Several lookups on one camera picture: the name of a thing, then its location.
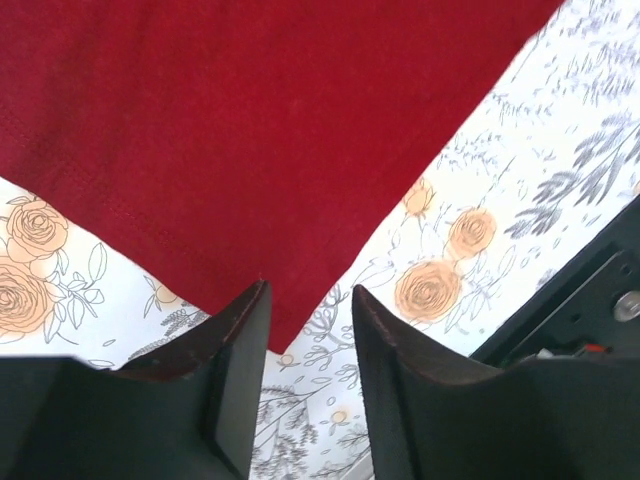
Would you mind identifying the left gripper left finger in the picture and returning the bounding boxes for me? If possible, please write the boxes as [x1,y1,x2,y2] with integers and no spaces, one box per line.
[1,281,272,479]

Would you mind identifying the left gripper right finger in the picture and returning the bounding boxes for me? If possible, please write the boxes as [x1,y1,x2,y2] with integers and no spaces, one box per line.
[352,286,639,479]

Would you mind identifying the red garment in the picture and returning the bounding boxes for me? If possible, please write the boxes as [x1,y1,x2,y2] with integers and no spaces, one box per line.
[1,1,558,352]

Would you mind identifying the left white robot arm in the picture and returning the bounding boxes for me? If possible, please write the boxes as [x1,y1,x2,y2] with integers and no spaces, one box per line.
[1,203,639,479]

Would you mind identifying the floral table mat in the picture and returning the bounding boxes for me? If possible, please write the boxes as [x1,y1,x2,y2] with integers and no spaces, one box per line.
[0,0,640,480]

